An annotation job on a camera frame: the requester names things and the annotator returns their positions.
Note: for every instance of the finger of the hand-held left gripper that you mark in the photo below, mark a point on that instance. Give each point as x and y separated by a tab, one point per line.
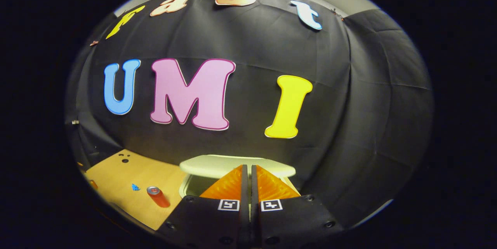
93	184

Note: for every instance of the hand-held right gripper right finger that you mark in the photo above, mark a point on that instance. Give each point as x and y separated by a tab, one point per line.
254	202

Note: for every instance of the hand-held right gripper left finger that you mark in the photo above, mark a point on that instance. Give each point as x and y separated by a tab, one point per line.
244	202

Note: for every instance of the blue paper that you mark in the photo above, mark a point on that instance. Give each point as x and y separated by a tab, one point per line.
135	187

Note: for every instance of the green desktop garbage bin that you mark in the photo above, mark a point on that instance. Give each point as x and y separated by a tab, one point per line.
217	165

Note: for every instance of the orange pop can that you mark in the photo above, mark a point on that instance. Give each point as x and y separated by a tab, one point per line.
158	197

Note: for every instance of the black backdrop cloth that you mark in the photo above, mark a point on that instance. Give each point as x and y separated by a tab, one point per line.
248	47

